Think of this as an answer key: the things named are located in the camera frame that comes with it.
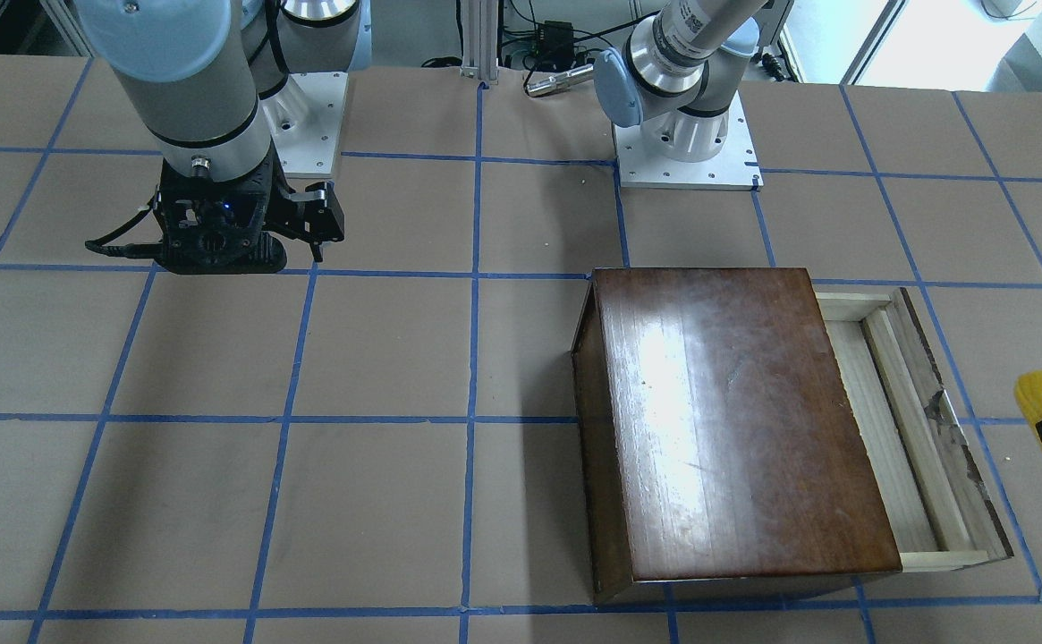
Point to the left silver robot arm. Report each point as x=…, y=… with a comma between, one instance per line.
x=672, y=89

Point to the aluminium frame post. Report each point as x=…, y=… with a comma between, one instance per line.
x=479, y=33

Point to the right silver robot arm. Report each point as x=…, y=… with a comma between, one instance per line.
x=245, y=100

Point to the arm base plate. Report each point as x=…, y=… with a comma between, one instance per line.
x=306, y=118
x=683, y=151

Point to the dark wooden drawer box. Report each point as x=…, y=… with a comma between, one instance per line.
x=720, y=455

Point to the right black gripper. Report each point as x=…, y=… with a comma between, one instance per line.
x=309, y=217

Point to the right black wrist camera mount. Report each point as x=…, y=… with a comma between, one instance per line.
x=219, y=227

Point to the light wood drawer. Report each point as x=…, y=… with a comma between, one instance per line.
x=940, y=511

